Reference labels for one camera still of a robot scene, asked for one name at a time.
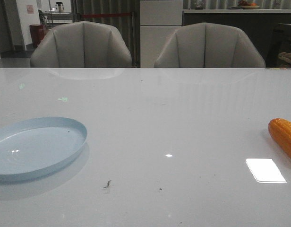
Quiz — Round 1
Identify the orange corn cob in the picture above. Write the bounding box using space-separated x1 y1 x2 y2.
268 118 291 159

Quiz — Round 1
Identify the light blue round plate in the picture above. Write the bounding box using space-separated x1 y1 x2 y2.
0 117 87 182

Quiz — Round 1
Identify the white cabinet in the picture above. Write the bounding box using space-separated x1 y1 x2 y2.
140 0 183 68

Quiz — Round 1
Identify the fruit bowl on counter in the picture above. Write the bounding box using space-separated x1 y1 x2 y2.
238 0 260 9

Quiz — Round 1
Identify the red barrier belt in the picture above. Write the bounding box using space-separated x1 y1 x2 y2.
81 12 132 18

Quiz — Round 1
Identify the right grey upholstered chair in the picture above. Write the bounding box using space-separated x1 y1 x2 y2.
154 23 265 68

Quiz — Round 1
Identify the left grey upholstered chair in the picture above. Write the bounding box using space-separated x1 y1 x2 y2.
30 21 132 68

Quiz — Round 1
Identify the red trash bin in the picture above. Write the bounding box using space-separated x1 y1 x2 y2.
29 24 44 47

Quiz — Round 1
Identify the grey upholstered chair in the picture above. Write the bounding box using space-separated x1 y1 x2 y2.
154 23 265 68
30 21 132 68

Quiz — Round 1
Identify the dark counter with white top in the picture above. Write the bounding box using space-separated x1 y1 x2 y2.
182 9 291 67

